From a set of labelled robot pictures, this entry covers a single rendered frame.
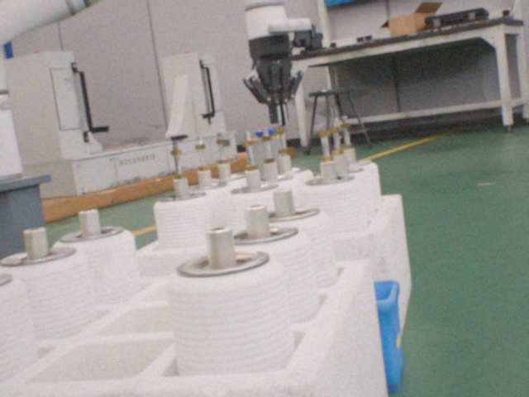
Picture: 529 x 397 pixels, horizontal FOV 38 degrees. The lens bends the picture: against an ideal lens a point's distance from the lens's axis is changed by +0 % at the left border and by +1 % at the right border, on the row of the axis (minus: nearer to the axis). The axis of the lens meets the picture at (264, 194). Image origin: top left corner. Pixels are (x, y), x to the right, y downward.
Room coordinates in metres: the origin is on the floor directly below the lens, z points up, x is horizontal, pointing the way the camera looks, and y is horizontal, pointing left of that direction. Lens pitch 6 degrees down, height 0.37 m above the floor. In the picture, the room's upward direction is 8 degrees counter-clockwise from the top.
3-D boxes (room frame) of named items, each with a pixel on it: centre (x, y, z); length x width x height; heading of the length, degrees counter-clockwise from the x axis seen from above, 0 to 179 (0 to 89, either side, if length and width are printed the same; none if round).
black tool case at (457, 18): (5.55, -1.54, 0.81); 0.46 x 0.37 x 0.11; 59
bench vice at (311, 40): (5.81, -0.48, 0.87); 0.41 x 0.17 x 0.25; 149
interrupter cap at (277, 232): (0.71, 0.01, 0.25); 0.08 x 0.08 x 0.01
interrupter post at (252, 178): (1.16, 0.01, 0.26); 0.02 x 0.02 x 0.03
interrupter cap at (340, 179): (1.13, -0.10, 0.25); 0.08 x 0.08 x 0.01
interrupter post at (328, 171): (1.13, -0.10, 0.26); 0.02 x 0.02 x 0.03
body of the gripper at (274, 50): (1.39, -0.05, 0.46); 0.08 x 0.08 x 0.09
